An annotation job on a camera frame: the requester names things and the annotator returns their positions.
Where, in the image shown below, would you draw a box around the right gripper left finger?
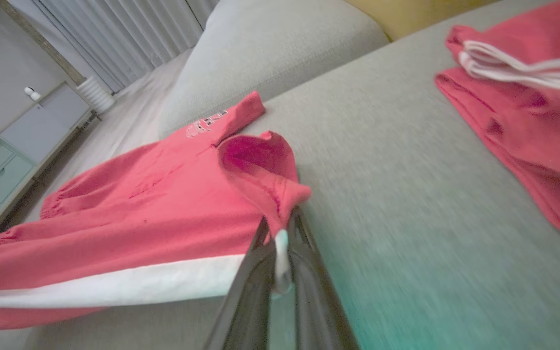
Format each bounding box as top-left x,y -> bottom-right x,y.
202,216 -> 278,350

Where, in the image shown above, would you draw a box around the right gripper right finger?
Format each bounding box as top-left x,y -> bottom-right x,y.
287,207 -> 361,350

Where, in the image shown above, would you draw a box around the red shorts with white stripe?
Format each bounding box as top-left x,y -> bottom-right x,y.
0,91 -> 312,333

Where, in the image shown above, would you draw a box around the red white basketball jersey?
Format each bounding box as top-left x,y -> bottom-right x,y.
435,0 -> 560,235

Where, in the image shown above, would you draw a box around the grey fabric sofa seat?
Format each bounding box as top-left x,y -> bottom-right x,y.
0,0 -> 560,350

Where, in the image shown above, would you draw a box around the grey sofa back cushion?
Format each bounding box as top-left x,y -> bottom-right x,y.
157,0 -> 390,139

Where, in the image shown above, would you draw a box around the white ribbed cylinder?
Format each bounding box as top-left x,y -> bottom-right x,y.
77,76 -> 115,115

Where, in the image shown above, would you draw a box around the pale green low cabinet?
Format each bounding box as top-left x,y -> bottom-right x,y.
0,82 -> 97,251

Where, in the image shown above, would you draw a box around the light grey pleated curtain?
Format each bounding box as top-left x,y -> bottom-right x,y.
32,0 -> 220,93

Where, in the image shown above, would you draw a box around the yellow cushion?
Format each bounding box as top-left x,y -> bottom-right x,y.
343,0 -> 502,42

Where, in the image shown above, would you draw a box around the wooden frame post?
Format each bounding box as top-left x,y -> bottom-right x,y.
0,0 -> 86,87

